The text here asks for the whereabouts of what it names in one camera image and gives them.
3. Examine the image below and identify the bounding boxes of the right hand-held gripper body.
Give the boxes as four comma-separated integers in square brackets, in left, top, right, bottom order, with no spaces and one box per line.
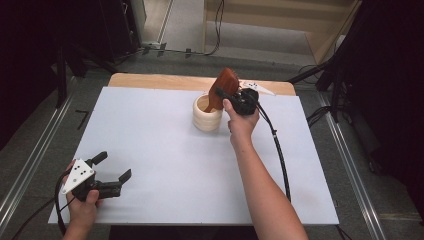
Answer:
[231,80,276,117]

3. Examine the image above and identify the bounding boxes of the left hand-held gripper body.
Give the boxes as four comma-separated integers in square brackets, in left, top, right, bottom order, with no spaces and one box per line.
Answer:
[61,158,123,203]

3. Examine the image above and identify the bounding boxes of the cream ribbed round holder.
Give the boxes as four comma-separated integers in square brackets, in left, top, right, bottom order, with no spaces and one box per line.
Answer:
[192,94,224,132]

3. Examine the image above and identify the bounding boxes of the person's right hand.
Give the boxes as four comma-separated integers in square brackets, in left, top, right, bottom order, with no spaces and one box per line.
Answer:
[222,98,261,144]

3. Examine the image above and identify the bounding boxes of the person's left hand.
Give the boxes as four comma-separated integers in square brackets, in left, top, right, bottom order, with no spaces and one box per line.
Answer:
[65,189,104,230]

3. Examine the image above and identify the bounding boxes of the white table sheet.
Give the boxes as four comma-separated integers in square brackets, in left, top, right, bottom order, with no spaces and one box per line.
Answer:
[48,86,340,226]

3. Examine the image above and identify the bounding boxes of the black metal stand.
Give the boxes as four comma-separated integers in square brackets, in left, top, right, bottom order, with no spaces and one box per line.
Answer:
[288,56,348,123]
[54,39,118,109]

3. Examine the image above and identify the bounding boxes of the black cabinet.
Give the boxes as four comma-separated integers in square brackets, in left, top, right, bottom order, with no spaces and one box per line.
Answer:
[99,0,148,63]

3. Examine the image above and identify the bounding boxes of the black curtain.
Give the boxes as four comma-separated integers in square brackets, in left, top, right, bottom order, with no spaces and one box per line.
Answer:
[0,0,101,149]
[333,0,424,214]

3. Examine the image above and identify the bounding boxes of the left hand-held gripper cable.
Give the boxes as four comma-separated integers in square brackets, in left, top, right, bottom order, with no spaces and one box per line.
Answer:
[11,169,76,240]

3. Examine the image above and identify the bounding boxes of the hand-held gripper cable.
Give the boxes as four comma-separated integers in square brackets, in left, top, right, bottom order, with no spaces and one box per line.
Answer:
[254,101,293,203]
[11,169,76,240]

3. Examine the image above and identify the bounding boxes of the metal floor rail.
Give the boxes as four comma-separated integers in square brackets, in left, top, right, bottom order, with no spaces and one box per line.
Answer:
[319,94,388,240]
[0,94,74,228]

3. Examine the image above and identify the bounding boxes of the right hand-held gripper cable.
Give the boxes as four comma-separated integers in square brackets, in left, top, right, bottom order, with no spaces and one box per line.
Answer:
[254,101,293,203]

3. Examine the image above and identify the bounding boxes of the black hanging cable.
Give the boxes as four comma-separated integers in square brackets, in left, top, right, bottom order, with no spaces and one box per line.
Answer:
[204,0,225,57]

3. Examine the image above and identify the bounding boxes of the black floor cables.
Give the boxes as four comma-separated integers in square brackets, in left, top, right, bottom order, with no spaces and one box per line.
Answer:
[305,104,334,128]

